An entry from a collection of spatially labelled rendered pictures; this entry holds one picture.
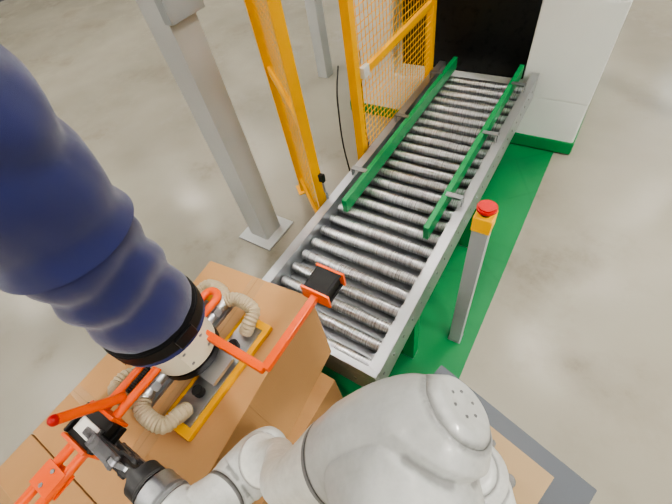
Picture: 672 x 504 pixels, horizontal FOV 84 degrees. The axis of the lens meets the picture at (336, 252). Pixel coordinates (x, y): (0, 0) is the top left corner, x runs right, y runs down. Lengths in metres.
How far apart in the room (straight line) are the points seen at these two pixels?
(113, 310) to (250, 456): 0.39
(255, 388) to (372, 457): 0.73
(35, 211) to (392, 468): 0.52
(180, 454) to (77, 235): 0.62
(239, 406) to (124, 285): 0.46
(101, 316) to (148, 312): 0.08
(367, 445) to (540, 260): 2.33
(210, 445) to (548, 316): 1.90
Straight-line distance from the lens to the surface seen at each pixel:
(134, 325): 0.82
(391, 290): 1.72
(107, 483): 1.82
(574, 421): 2.22
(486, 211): 1.36
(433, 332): 2.23
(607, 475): 2.21
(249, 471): 0.86
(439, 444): 0.33
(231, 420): 1.05
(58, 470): 1.06
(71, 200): 0.64
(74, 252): 0.67
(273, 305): 1.14
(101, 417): 1.04
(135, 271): 0.75
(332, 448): 0.40
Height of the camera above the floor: 2.01
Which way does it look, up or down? 51 degrees down
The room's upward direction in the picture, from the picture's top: 14 degrees counter-clockwise
